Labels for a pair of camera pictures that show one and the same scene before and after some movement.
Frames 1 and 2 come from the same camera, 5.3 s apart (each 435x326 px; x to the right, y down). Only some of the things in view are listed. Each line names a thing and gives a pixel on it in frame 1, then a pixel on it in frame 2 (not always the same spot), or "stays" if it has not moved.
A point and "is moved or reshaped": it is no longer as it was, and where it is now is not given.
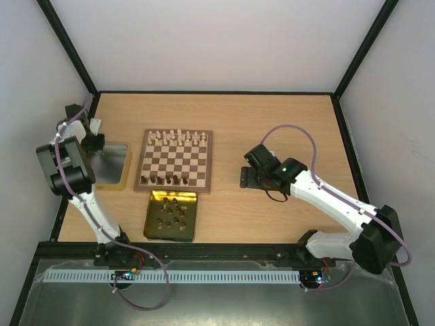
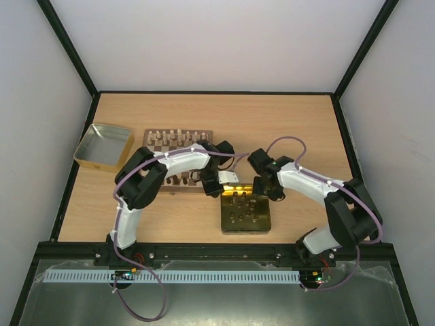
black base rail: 129,257 stays
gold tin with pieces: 171,216 → 243,212
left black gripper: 98,147 → 213,192
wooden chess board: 174,159 stays
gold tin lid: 111,169 is moved or reshaped
